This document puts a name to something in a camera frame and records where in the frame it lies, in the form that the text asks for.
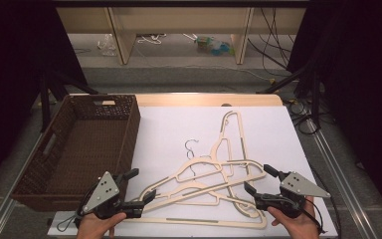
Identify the person's left hand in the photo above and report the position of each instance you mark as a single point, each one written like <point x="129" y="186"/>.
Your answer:
<point x="96" y="227"/>

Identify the white table mat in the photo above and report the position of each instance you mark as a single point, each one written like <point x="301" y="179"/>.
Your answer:
<point x="278" y="139"/>

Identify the metal floor rail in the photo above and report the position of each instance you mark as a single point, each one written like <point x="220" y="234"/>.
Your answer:
<point x="10" y="202"/>
<point x="338" y="179"/>

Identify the light wooden table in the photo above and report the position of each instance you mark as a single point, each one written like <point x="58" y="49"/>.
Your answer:
<point x="195" y="99"/>

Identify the black tripod stand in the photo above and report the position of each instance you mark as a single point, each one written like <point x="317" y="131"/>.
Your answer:
<point x="315" y="96"/>
<point x="44" y="99"/>

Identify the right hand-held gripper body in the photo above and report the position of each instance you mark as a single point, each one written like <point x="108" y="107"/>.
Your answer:
<point x="295" y="191"/>

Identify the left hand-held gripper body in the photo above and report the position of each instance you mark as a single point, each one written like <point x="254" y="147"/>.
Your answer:
<point x="104" y="194"/>

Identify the colourful toy pile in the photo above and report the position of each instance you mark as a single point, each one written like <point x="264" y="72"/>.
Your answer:
<point x="214" y="46"/>

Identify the black curtain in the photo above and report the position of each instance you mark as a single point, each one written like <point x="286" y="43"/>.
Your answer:
<point x="13" y="66"/>
<point x="361" y="99"/>

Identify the beige wooden shelf unit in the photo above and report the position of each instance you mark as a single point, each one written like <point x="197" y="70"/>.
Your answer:
<point x="179" y="20"/>

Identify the brown woven basket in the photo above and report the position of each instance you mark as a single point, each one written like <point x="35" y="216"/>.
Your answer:
<point x="79" y="149"/>

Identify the clear plastic bag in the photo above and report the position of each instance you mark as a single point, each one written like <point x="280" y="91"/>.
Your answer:
<point x="107" y="45"/>

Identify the cream wooden hanger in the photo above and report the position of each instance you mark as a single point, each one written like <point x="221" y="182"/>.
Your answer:
<point x="192" y="220"/>
<point x="240" y="132"/>
<point x="205" y="188"/>

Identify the person's right hand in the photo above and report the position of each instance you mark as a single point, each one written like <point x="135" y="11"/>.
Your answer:
<point x="295" y="225"/>

